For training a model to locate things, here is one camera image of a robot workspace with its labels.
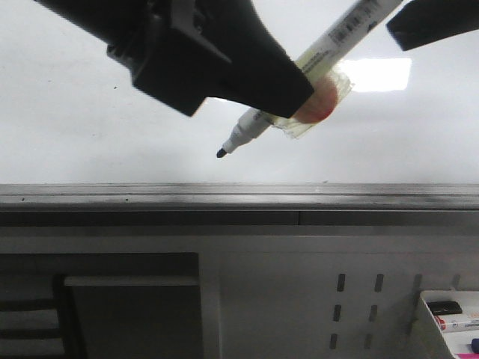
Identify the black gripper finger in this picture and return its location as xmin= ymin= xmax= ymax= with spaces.
xmin=194 ymin=1 xmax=313 ymax=117
xmin=386 ymin=0 xmax=478 ymax=51

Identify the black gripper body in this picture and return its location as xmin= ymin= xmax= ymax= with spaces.
xmin=40 ymin=1 xmax=232 ymax=116

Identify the white taped whiteboard marker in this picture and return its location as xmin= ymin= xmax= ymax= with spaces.
xmin=216 ymin=0 xmax=404 ymax=159

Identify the dark cabinet below whiteboard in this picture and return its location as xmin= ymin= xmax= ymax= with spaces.
xmin=1 ymin=253 xmax=204 ymax=358

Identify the grey perforated metal panel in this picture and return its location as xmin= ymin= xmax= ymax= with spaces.
xmin=199 ymin=235 xmax=478 ymax=358

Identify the black capped marker in tray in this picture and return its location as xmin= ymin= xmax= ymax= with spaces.
xmin=427 ymin=301 xmax=463 ymax=316

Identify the red capped marker in tray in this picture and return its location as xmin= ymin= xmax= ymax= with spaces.
xmin=434 ymin=316 xmax=478 ymax=333

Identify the white marker tray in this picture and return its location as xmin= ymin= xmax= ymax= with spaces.
xmin=411 ymin=290 xmax=478 ymax=358

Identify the blue capped marker in tray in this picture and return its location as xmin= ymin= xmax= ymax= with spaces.
xmin=471 ymin=338 xmax=479 ymax=354

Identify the pink marker in tray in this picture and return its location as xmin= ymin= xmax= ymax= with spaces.
xmin=454 ymin=352 xmax=479 ymax=359

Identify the white whiteboard with aluminium frame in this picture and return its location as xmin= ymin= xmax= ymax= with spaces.
xmin=1 ymin=1 xmax=478 ymax=225

